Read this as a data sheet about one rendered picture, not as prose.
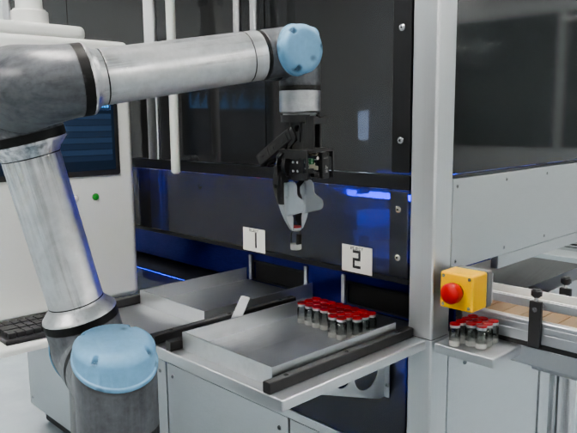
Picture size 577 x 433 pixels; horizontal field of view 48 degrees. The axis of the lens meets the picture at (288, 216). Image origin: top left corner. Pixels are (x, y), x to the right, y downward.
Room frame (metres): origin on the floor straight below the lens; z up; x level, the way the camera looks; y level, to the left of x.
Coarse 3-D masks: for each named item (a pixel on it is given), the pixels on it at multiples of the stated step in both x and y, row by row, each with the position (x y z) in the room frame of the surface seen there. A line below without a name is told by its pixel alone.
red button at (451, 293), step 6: (444, 288) 1.19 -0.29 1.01; (450, 288) 1.18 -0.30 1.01; (456, 288) 1.18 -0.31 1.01; (444, 294) 1.19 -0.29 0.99; (450, 294) 1.18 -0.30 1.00; (456, 294) 1.17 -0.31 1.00; (462, 294) 1.18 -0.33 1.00; (444, 300) 1.19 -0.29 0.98; (450, 300) 1.18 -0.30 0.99; (456, 300) 1.18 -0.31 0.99
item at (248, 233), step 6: (246, 228) 1.65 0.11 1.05; (246, 234) 1.65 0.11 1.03; (252, 234) 1.63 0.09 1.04; (258, 234) 1.62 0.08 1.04; (264, 234) 1.60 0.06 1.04; (246, 240) 1.65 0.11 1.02; (252, 240) 1.63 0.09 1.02; (258, 240) 1.62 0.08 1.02; (264, 240) 1.60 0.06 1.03; (246, 246) 1.65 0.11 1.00; (252, 246) 1.63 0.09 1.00; (258, 246) 1.62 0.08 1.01; (264, 246) 1.60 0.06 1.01; (258, 252) 1.62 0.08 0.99; (264, 252) 1.60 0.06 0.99
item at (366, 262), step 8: (344, 248) 1.41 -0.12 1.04; (352, 248) 1.40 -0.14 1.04; (360, 248) 1.38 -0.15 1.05; (368, 248) 1.36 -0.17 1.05; (344, 256) 1.41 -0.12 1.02; (352, 256) 1.40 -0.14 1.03; (368, 256) 1.36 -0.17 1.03; (344, 264) 1.41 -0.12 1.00; (352, 264) 1.40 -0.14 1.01; (360, 264) 1.38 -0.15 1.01; (368, 264) 1.36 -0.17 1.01; (360, 272) 1.38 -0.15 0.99; (368, 272) 1.36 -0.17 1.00
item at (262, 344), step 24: (264, 312) 1.37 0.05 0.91; (288, 312) 1.42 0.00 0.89; (192, 336) 1.20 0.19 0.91; (216, 336) 1.27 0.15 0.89; (240, 336) 1.29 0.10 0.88; (264, 336) 1.29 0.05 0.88; (288, 336) 1.29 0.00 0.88; (312, 336) 1.28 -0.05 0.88; (360, 336) 1.19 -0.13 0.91; (216, 360) 1.14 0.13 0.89; (240, 360) 1.09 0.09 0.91; (264, 360) 1.15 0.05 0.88; (288, 360) 1.06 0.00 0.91; (312, 360) 1.10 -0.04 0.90
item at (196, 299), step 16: (224, 272) 1.72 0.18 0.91; (240, 272) 1.76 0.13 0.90; (160, 288) 1.58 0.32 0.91; (176, 288) 1.61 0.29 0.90; (192, 288) 1.65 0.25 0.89; (208, 288) 1.68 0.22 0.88; (224, 288) 1.68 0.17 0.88; (240, 288) 1.68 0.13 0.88; (256, 288) 1.67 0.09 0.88; (272, 288) 1.67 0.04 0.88; (304, 288) 1.57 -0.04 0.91; (144, 304) 1.53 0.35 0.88; (160, 304) 1.48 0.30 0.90; (176, 304) 1.43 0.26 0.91; (192, 304) 1.53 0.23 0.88; (208, 304) 1.52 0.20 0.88; (224, 304) 1.52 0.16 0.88; (256, 304) 1.46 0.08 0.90; (192, 320) 1.39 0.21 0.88
